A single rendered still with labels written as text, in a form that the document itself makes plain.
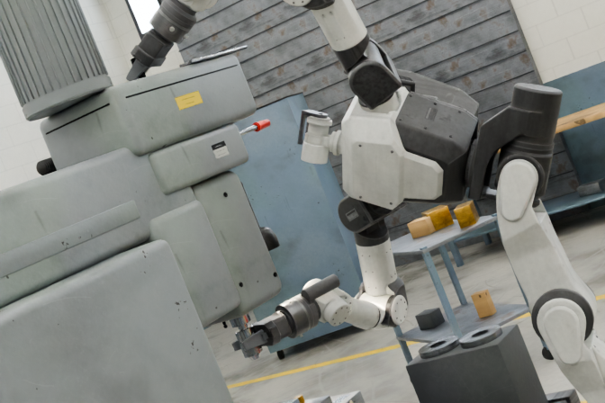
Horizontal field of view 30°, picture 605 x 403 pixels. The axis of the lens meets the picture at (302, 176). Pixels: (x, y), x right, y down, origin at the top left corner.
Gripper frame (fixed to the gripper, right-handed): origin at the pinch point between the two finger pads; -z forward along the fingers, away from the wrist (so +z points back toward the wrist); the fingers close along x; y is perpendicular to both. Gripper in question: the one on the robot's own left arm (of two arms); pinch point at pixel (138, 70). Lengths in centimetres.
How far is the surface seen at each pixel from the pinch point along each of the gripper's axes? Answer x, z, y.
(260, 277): -3, -20, -52
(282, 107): 588, -95, 45
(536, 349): 378, -75, -180
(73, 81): -30.9, -3.0, 1.9
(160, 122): -18.8, -1.6, -15.6
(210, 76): 2.3, 9.1, -14.1
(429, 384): -27, -8, -95
